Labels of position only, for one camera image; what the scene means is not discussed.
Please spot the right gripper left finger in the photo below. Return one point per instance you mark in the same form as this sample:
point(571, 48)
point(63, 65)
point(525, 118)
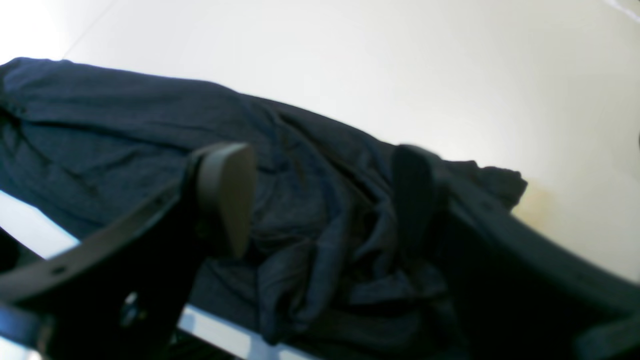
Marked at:
point(119, 294)

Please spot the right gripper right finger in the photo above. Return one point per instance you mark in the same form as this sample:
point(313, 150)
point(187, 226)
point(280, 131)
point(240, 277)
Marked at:
point(516, 294)

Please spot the black T-shirt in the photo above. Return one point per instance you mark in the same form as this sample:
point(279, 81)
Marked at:
point(325, 267)

